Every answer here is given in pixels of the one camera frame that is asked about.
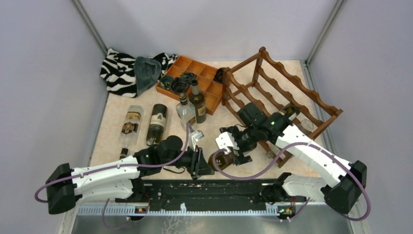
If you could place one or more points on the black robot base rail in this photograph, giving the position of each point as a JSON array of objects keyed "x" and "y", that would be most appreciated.
[{"x": 262, "y": 197}]

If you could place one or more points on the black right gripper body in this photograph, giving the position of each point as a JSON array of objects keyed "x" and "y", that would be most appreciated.
[{"x": 244, "y": 139}]

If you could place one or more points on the orange wooden compartment tray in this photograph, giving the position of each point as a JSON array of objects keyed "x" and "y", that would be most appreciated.
[{"x": 188, "y": 69}]

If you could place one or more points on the dark wine bottle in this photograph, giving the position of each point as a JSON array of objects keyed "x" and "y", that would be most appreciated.
[
  {"x": 157, "y": 124},
  {"x": 222, "y": 160},
  {"x": 197, "y": 98}
]

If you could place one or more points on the clear liquor bottle gold label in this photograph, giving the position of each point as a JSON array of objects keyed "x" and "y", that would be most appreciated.
[{"x": 130, "y": 129}]

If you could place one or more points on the dark wine bottle front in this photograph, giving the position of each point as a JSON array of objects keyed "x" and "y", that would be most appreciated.
[{"x": 222, "y": 160}]

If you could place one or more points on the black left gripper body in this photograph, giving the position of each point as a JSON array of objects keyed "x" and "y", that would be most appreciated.
[{"x": 192, "y": 164}]

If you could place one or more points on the dark wine bottle lying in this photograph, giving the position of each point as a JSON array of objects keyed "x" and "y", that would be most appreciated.
[{"x": 157, "y": 124}]

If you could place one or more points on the black rolled item right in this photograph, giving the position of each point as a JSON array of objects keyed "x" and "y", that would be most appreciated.
[{"x": 219, "y": 75}]

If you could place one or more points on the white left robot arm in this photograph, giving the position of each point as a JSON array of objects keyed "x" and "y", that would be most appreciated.
[{"x": 121, "y": 180}]

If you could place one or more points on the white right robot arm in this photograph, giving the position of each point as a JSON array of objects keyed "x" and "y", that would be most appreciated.
[{"x": 339, "y": 184}]

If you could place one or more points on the standing dark wine bottle back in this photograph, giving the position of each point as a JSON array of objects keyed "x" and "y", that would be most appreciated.
[{"x": 197, "y": 98}]

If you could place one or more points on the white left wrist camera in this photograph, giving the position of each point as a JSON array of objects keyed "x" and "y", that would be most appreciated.
[{"x": 194, "y": 137}]

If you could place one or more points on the green wine bottle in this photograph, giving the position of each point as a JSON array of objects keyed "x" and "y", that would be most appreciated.
[{"x": 290, "y": 111}]

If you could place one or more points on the standing clear bottle black cap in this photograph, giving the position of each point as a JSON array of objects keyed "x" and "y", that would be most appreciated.
[{"x": 186, "y": 112}]

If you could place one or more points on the wooden wine rack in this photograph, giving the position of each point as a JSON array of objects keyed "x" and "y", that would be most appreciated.
[{"x": 254, "y": 91}]

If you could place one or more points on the zebra striped cloth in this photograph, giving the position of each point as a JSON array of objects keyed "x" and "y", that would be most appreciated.
[{"x": 118, "y": 74}]

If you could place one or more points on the clear glass bottle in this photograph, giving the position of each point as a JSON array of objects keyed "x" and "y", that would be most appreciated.
[{"x": 305, "y": 126}]

